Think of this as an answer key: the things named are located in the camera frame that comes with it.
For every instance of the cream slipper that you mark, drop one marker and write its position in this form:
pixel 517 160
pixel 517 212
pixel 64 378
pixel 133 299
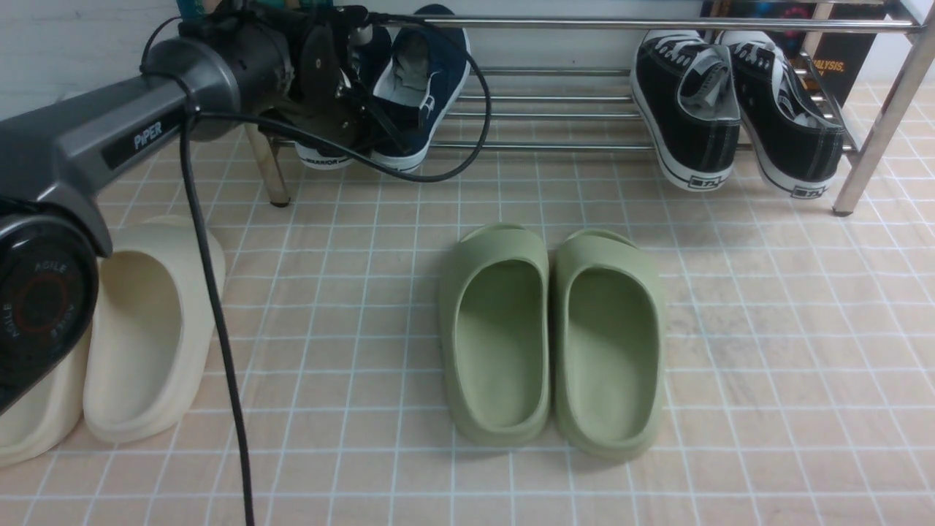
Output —
pixel 150 334
pixel 47 413

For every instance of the green left slipper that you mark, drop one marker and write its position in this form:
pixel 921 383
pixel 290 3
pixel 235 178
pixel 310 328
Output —
pixel 494 339

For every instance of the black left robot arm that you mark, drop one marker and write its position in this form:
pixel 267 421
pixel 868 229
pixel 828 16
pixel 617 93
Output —
pixel 223 68

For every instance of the cream left slipper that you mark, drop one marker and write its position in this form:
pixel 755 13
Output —
pixel 47 413

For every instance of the blue green poster board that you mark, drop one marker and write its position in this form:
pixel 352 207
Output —
pixel 192 9

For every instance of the black left sneaker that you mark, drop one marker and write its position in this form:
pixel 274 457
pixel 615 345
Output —
pixel 682 86

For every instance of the green slipper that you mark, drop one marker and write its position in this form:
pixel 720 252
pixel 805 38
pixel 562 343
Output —
pixel 609 324
pixel 494 339

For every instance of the black right sneaker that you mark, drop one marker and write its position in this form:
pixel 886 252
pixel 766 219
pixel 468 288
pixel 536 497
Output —
pixel 798 149

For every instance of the cream right slipper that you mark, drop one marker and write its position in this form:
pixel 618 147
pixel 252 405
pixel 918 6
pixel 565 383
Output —
pixel 150 334

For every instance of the dark book box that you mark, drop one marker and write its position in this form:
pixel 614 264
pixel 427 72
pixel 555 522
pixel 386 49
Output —
pixel 837 57

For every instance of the black sneaker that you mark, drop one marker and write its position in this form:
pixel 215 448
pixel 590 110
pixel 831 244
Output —
pixel 682 86
pixel 798 149

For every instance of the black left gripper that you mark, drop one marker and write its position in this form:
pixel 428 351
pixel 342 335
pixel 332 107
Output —
pixel 354 16

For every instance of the green right slipper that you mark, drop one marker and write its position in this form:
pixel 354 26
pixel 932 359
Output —
pixel 609 324

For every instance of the navy canvas shoe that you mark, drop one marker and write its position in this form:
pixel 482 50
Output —
pixel 329 157
pixel 417 86

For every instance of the metal shoe rack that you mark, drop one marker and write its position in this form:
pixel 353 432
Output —
pixel 864 155

